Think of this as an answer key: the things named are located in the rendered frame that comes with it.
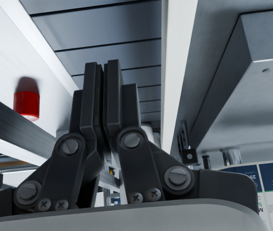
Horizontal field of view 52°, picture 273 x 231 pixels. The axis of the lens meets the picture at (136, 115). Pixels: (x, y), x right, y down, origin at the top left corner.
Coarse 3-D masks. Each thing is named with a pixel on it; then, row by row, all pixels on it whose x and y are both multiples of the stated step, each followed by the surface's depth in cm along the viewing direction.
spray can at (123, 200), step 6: (144, 126) 37; (150, 126) 38; (150, 132) 37; (150, 138) 37; (120, 174) 36; (120, 180) 36; (120, 186) 36; (120, 192) 36; (120, 198) 36; (126, 198) 34
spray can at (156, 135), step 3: (153, 132) 42; (156, 132) 42; (153, 135) 42; (156, 135) 42; (159, 135) 43; (153, 138) 41; (156, 138) 42; (159, 138) 43; (156, 141) 42; (159, 141) 43; (156, 144) 42; (159, 144) 42; (159, 147) 42
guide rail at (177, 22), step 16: (176, 0) 11; (192, 0) 11; (176, 16) 11; (192, 16) 12; (176, 32) 12; (176, 48) 14; (176, 64) 15; (176, 80) 17; (176, 96) 20; (176, 112) 23
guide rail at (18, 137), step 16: (0, 112) 10; (16, 112) 11; (0, 128) 10; (16, 128) 11; (32, 128) 12; (0, 144) 10; (16, 144) 11; (32, 144) 12; (48, 144) 14; (32, 160) 13; (112, 176) 33
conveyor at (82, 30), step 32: (32, 0) 15; (64, 0) 15; (96, 0) 15; (128, 0) 15; (160, 0) 16; (64, 32) 17; (96, 32) 18; (128, 32) 18; (160, 32) 18; (64, 64) 21; (128, 64) 22; (160, 64) 22; (160, 96) 29; (160, 128) 41
